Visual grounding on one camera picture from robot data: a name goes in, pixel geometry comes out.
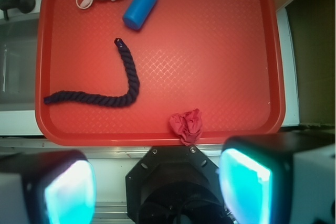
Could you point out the black octagonal mounting plate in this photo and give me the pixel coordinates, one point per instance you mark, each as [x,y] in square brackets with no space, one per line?
[175,184]

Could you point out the stainless steel sink basin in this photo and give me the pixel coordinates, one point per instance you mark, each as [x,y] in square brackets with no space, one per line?
[18,64]

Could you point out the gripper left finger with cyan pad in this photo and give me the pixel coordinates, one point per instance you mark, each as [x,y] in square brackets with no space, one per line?
[48,187]

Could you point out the blue plastic bottle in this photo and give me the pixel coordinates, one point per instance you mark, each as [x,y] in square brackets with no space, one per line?
[137,13]

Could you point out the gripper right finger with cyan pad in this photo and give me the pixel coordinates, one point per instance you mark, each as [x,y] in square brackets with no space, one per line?
[287,177]

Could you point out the red plastic tray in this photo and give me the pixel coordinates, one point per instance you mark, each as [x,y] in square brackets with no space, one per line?
[219,56]

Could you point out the crumpled red paper ball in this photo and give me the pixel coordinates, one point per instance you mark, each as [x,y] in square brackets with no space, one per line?
[187,126]

